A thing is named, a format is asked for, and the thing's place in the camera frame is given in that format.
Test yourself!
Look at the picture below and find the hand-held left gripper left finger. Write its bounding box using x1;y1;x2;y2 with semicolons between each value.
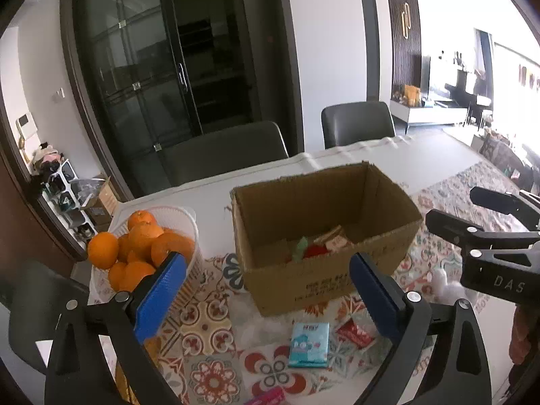
44;252;188;405

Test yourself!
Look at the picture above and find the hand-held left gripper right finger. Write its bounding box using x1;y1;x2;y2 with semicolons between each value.
348;252;492;405

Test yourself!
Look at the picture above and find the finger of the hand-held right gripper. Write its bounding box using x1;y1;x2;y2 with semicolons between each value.
469;186;540;222
425;209;540;262

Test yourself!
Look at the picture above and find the white plush toy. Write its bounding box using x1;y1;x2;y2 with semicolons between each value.
430;268;479;308

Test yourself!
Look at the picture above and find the person's right forearm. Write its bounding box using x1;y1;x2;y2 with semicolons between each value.
508;304;534;389

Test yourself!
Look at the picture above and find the red packet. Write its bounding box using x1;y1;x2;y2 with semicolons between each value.
335;318;376;350

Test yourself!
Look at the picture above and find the patterned sofa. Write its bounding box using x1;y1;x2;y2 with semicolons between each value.
479;133;540;195

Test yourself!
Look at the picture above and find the patterned tablecloth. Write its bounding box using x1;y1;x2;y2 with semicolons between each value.
112;160;532;405

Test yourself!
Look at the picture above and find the pile of oranges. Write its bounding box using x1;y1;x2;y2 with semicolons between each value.
86;210;197;294

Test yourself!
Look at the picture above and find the blue tissue pack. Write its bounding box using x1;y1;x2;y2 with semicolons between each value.
288;322;330;369

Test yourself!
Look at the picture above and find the white plastic basket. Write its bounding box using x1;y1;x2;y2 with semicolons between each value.
88;206;205;317

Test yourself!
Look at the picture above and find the green packet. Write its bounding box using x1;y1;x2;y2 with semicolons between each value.
291;236;311;262

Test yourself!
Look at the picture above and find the wicker basket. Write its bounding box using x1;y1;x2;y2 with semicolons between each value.
114;337;163;405

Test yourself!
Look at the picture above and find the small cardboard box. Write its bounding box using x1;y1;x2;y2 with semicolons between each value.
78;175;121;226

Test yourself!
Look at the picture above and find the white tv cabinet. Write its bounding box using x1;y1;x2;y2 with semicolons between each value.
389;99;469;133

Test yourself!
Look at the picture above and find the dark green chair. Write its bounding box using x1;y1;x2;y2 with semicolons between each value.
8;259;91;374

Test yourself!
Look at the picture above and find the white shoe rack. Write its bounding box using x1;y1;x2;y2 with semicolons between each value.
42;158;100;241

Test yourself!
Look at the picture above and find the dark plastic bag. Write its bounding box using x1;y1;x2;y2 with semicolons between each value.
70;178;106;209

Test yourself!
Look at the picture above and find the narrow dark dining chair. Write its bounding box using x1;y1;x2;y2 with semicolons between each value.
321;101;396;150

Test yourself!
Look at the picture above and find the flat television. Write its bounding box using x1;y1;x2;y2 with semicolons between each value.
420;55;432;102

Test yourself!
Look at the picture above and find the pink packet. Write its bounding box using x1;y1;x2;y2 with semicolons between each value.
247;388;288;405

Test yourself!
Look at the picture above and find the wide dark dining chair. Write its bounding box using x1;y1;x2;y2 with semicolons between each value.
162;120;290;186

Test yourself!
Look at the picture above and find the brown wooden door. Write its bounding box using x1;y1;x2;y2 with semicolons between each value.
0;147;89;288

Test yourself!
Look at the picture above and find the plush toy on rack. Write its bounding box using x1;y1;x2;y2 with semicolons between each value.
31;143;60;176

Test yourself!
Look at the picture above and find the dark interior door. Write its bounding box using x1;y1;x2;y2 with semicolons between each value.
360;0;380;102

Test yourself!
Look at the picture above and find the dark glass sliding door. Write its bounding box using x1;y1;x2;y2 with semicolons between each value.
59;0;306;203

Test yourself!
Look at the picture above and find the dark slatted wall panel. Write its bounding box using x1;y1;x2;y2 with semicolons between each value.
383;0;423;104

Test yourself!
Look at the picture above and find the wall intercom panel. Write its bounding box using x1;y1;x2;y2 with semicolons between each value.
16;112;38;140

